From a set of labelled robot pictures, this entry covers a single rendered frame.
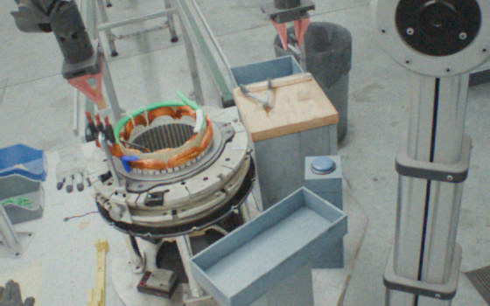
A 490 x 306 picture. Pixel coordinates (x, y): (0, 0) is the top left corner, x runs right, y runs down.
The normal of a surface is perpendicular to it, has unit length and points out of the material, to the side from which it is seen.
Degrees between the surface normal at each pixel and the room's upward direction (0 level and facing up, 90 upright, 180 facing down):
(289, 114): 0
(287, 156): 90
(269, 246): 0
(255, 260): 0
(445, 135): 90
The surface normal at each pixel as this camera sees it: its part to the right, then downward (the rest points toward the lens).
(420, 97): -0.40, 0.56
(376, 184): -0.14, -0.82
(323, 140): 0.20, 0.54
